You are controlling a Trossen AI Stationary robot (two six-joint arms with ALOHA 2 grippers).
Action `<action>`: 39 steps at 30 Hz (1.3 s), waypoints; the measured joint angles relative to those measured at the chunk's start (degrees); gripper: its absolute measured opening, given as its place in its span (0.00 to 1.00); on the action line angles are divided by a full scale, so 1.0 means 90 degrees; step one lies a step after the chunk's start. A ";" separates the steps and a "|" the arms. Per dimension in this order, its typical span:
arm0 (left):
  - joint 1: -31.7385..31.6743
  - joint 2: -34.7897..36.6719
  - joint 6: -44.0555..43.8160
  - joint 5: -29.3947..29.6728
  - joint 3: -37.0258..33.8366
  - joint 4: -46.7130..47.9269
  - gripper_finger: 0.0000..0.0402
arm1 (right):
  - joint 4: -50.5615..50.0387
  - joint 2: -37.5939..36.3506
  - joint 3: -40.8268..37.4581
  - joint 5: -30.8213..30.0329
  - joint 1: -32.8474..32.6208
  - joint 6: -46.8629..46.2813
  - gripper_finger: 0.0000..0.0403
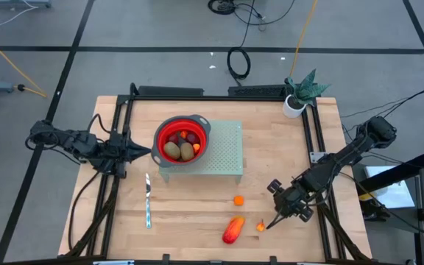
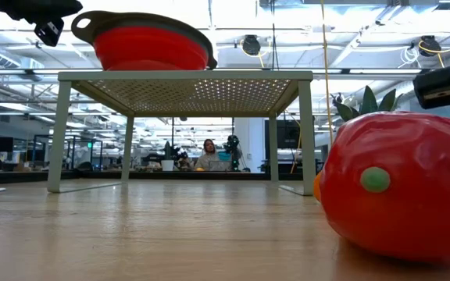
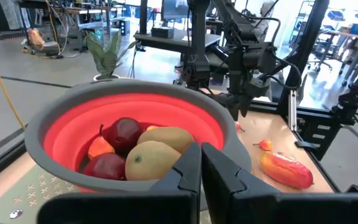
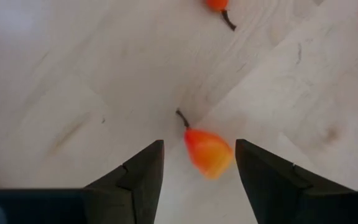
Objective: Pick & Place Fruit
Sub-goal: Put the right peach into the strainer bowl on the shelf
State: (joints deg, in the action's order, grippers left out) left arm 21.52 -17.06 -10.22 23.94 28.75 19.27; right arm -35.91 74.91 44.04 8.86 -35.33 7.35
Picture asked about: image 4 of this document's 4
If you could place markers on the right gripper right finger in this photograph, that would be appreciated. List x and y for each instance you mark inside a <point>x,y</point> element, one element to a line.
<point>275,189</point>

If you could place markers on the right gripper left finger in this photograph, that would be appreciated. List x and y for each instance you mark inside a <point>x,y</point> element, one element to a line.
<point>135,189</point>

